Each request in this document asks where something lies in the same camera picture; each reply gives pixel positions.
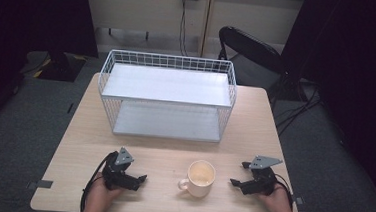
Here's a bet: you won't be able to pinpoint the cream ceramic cup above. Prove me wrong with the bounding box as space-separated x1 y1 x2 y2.
177 158 218 200

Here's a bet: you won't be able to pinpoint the black wall socket cable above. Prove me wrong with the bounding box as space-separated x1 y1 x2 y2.
176 0 193 58

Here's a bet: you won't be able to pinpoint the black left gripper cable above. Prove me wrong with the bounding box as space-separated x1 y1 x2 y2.
79 150 118 212

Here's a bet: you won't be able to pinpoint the vertical wooden wall strip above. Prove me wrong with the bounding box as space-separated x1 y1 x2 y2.
196 0 216 60

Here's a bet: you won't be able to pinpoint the white wire shelf rack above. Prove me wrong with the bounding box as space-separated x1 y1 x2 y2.
94 48 240 144

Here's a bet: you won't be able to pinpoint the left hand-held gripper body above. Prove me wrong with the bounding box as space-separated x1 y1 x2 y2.
100 145 141 193

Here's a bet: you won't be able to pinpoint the black stand base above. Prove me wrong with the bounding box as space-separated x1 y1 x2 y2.
22 49 89 84

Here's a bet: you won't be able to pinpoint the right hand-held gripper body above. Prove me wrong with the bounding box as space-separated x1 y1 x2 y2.
242 153 285 199

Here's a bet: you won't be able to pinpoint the person's right hand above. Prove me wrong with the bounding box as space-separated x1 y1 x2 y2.
256 181 295 212

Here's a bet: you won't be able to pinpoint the black floor cables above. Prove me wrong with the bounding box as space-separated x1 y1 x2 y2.
271 79 327 140

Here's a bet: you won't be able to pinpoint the person's left hand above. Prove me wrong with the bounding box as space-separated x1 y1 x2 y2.
84 178 127 212

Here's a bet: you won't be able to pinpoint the black folding chair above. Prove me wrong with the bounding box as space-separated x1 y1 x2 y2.
214 25 291 96

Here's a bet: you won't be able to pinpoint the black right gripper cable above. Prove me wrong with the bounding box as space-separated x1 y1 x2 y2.
271 173 296 210

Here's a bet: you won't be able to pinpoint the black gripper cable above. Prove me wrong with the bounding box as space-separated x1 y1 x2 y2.
271 173 296 210
79 150 118 212

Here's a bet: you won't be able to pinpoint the black curtain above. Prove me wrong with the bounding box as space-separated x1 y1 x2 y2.
269 0 376 212

